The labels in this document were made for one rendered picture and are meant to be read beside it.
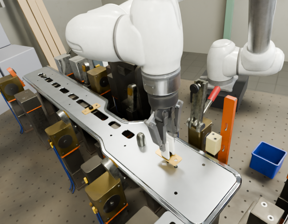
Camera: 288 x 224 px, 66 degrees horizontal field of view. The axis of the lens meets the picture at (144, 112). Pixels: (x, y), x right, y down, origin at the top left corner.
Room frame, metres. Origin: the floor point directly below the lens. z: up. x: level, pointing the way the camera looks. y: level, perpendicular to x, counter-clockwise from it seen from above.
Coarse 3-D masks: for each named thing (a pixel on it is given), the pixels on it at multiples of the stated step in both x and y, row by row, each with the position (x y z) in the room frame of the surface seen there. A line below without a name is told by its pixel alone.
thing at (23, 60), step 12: (0, 24) 2.49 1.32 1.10; (0, 36) 2.44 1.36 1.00; (0, 48) 2.40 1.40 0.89; (12, 48) 2.33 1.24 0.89; (24, 48) 2.27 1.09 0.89; (0, 60) 2.02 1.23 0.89; (12, 60) 2.07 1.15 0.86; (24, 60) 2.15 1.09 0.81; (36, 60) 2.24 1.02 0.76; (0, 72) 2.00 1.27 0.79; (24, 72) 2.11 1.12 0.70; (0, 96) 1.86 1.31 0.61; (0, 108) 1.82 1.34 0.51
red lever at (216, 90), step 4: (216, 88) 0.61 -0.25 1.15; (212, 92) 0.61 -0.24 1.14; (216, 92) 0.60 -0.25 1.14; (212, 96) 0.60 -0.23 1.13; (208, 100) 0.59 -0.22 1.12; (212, 100) 0.59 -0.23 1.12; (208, 104) 0.58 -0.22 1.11; (204, 108) 0.58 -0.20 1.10; (204, 112) 0.57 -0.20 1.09; (196, 120) 0.55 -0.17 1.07; (192, 124) 0.55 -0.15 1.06; (196, 124) 0.54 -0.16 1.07
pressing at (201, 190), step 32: (64, 96) 0.98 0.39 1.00; (96, 96) 0.93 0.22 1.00; (96, 128) 0.68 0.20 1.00; (128, 128) 0.65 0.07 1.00; (128, 160) 0.49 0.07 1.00; (160, 160) 0.47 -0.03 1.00; (192, 160) 0.45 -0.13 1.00; (160, 192) 0.36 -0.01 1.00; (192, 192) 0.34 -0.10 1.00; (224, 192) 0.33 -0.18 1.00
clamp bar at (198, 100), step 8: (200, 80) 0.57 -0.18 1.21; (192, 88) 0.54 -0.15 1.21; (200, 88) 0.55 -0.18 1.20; (192, 96) 0.56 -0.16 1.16; (200, 96) 0.54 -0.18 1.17; (192, 104) 0.56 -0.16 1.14; (200, 104) 0.54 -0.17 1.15; (192, 112) 0.56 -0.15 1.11; (200, 112) 0.53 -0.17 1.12; (192, 120) 0.56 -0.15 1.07; (200, 120) 0.54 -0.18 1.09
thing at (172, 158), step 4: (156, 152) 0.48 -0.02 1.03; (160, 152) 0.48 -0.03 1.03; (160, 156) 0.46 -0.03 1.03; (172, 156) 0.45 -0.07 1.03; (176, 156) 0.45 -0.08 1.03; (168, 160) 0.44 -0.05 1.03; (172, 160) 0.44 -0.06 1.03; (180, 160) 0.43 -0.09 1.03; (172, 164) 0.42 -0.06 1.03; (176, 164) 0.42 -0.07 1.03
